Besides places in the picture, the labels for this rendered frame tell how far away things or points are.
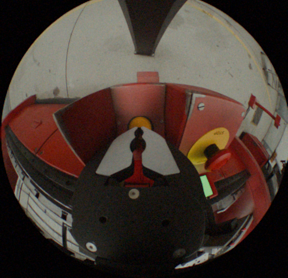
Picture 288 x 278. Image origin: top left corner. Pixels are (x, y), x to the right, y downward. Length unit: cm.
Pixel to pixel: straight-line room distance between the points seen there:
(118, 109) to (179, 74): 81
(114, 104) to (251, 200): 129
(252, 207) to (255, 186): 24
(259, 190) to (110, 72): 184
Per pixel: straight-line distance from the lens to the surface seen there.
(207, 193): 20
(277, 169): 171
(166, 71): 87
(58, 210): 49
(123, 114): 15
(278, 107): 737
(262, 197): 121
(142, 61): 86
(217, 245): 29
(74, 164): 35
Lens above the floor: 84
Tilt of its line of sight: 53 degrees down
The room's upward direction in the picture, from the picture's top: 177 degrees clockwise
